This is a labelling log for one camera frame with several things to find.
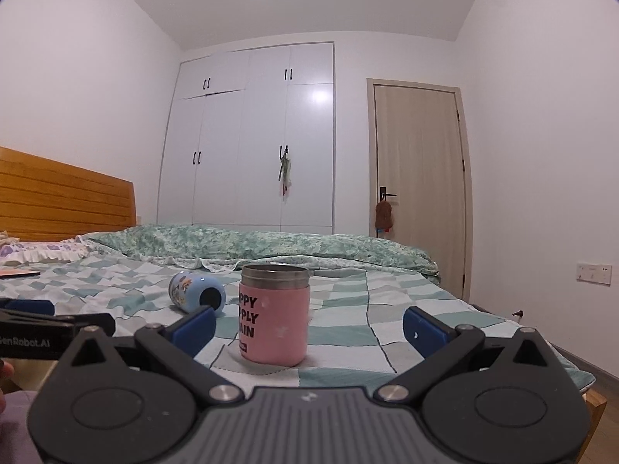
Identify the checkered bed sheet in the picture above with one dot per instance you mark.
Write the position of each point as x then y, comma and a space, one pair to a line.
348, 309

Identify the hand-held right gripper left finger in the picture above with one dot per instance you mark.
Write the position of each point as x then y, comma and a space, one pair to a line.
191, 331

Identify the green floral quilt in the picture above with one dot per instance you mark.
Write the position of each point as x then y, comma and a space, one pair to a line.
290, 246

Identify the person's left hand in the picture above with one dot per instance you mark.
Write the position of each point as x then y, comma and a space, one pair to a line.
5, 372

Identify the beige wooden door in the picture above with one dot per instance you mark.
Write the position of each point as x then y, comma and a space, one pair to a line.
418, 174

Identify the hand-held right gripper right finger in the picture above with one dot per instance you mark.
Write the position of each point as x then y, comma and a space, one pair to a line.
425, 331

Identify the white wardrobe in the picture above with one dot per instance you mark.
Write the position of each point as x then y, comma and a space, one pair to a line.
251, 140

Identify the blue cartoon print cup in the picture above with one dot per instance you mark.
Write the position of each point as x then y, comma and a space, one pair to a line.
193, 292

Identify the purple clothing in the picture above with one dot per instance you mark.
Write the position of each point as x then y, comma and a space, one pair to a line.
14, 428

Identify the wooden headboard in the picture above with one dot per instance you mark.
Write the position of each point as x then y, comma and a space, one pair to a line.
58, 198

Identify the green hanging ornament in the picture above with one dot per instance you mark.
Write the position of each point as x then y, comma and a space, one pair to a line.
285, 169

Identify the purple floral ruffled pillow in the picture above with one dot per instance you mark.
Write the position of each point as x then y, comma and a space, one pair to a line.
43, 251

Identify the pink cup with steel rim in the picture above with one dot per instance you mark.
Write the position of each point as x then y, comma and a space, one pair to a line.
274, 321

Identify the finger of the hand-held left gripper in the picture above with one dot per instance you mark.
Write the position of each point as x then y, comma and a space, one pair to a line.
26, 307

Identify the brown plush toy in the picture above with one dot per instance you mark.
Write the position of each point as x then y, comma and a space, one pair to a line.
384, 215

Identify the white wall socket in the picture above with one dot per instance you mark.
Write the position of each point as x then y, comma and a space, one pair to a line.
594, 272

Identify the wooden bed frame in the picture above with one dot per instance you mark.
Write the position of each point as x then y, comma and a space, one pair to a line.
596, 408

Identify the dark flat book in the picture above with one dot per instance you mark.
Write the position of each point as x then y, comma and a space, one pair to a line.
19, 274

